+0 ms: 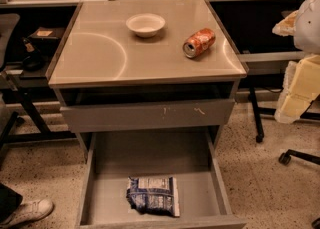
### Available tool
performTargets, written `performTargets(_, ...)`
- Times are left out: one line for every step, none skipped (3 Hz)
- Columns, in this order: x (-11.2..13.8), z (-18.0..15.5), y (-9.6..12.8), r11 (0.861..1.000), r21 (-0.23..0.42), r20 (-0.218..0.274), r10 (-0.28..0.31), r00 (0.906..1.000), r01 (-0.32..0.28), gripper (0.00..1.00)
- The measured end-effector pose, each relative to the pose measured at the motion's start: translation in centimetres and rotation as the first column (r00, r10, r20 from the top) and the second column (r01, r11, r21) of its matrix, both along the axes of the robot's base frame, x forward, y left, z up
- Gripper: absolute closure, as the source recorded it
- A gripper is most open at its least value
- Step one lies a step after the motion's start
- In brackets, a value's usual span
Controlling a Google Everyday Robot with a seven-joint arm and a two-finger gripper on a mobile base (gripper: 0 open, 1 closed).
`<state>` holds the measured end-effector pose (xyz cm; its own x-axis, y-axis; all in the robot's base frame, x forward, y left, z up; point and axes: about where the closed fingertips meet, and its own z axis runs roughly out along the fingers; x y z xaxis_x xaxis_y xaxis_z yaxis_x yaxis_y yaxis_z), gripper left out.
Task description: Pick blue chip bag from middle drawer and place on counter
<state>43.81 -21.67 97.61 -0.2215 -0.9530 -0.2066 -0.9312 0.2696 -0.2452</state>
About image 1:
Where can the grey drawer cabinet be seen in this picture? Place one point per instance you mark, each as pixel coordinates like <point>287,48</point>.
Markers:
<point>101,62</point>

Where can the black chair caster base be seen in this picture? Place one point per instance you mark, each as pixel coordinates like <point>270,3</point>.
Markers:
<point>285,157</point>

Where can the orange soda can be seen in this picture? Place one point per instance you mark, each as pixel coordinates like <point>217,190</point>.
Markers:
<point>198,43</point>

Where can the white bowl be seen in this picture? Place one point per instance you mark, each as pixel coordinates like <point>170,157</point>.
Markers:
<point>145,25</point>

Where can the black bottle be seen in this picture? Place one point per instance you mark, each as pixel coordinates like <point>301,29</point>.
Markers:
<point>34,59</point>

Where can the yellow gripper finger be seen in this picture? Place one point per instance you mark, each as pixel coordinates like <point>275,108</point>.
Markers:
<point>286,27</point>
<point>301,86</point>

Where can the open grey middle drawer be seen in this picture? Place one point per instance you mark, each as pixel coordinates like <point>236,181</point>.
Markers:
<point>188,155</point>

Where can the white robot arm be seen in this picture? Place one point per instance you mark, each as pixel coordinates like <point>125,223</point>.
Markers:
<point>307,28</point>

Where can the white sneaker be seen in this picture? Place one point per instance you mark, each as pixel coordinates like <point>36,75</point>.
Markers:
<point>28,212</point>

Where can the closed grey top drawer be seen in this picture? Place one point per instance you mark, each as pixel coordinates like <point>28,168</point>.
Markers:
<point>151,115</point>

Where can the blue chip bag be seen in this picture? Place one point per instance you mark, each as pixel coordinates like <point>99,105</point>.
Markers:
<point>158,196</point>

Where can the black box with label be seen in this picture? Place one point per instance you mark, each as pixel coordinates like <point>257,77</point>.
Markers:
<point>47,36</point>

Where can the black desk leg with caster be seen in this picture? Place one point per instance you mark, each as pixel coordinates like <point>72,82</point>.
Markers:
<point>259,111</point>

